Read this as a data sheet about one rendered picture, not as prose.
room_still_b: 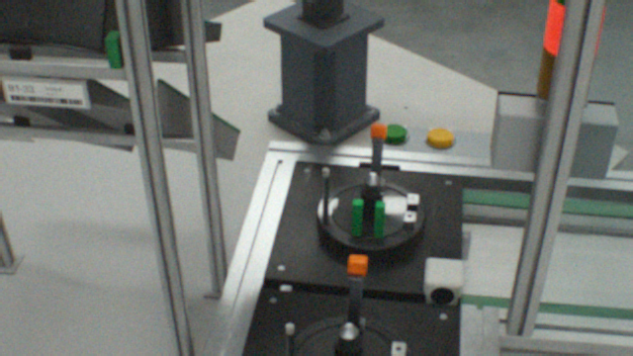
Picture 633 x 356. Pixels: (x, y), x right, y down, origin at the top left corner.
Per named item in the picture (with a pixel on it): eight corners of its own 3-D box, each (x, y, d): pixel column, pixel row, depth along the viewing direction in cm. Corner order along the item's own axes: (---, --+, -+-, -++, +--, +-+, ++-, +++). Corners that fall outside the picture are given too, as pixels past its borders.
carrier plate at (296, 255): (295, 172, 121) (295, 160, 120) (462, 186, 118) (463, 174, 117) (263, 290, 102) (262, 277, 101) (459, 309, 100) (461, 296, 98)
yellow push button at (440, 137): (426, 136, 128) (427, 126, 127) (453, 138, 128) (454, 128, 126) (425, 151, 125) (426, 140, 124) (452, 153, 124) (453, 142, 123)
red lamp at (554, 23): (541, 33, 79) (548, -14, 76) (591, 38, 79) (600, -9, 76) (545, 57, 75) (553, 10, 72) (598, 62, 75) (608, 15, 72)
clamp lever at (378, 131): (368, 178, 112) (372, 123, 110) (383, 179, 112) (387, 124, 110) (366, 185, 109) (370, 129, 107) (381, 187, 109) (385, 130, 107)
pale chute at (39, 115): (56, 137, 122) (64, 108, 122) (133, 152, 119) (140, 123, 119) (-64, 91, 95) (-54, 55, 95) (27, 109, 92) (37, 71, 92)
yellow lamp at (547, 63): (534, 77, 82) (541, 34, 79) (584, 81, 82) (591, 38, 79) (537, 104, 78) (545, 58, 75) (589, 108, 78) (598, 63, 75)
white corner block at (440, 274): (423, 279, 104) (426, 255, 101) (460, 283, 103) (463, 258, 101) (421, 307, 100) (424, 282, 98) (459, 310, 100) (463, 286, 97)
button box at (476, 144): (371, 153, 133) (373, 121, 130) (503, 164, 131) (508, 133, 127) (367, 180, 128) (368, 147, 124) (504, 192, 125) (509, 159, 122)
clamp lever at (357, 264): (345, 316, 92) (349, 253, 90) (363, 318, 92) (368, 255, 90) (341, 330, 89) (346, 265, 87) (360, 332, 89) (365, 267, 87)
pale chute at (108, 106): (150, 144, 120) (158, 115, 121) (233, 161, 117) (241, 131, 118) (51, 99, 93) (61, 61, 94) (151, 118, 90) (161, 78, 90)
